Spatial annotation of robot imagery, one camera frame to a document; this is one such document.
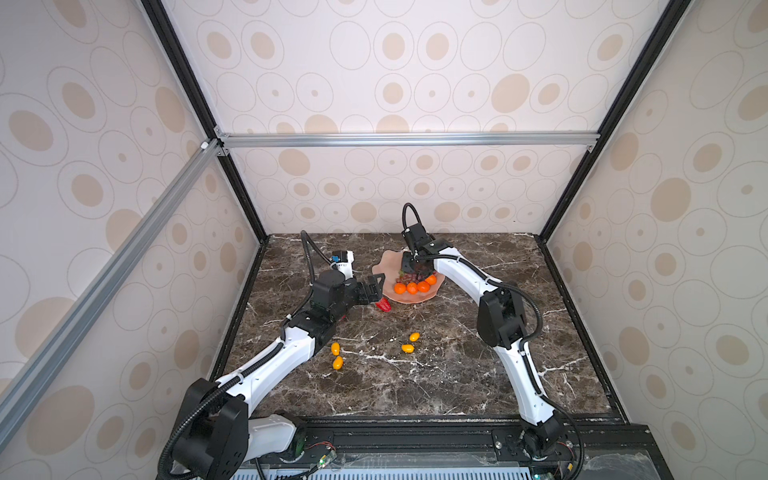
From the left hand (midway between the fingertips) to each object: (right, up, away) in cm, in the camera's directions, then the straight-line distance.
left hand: (379, 272), depth 79 cm
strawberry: (+1, -11, +18) cm, 21 cm away
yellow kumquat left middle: (-13, -23, +10) cm, 28 cm away
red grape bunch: (+10, -2, +10) cm, 14 cm away
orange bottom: (+6, -6, +21) cm, 23 cm away
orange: (+14, -5, +20) cm, 25 cm away
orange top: (+10, -6, +21) cm, 24 cm away
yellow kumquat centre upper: (+10, -20, +12) cm, 26 cm away
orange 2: (+17, -3, +21) cm, 27 cm away
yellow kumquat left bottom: (-12, -26, +7) cm, 30 cm away
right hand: (+9, +2, +23) cm, 25 cm away
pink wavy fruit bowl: (+3, +2, +28) cm, 28 cm away
